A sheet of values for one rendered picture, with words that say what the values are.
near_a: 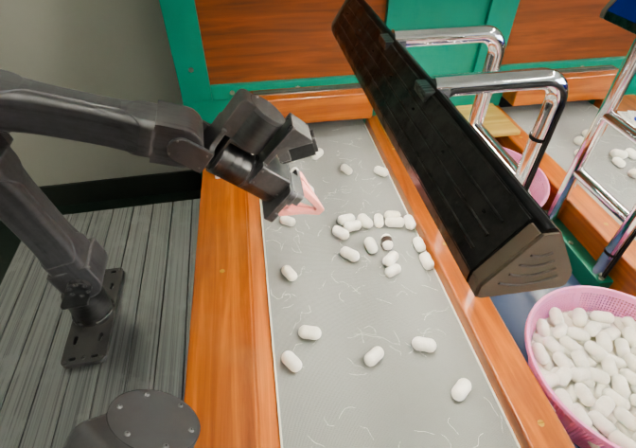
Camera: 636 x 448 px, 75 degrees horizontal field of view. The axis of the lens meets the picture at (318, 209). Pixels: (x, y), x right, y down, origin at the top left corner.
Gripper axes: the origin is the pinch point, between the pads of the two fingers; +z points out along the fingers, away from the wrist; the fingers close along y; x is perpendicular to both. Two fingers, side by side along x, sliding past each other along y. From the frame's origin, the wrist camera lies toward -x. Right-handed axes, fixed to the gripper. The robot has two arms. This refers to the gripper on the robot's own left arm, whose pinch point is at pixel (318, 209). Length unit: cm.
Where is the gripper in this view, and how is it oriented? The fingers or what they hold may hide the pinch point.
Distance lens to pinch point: 69.0
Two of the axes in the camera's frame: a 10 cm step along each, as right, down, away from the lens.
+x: -6.5, 6.3, 4.3
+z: 7.5, 4.1, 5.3
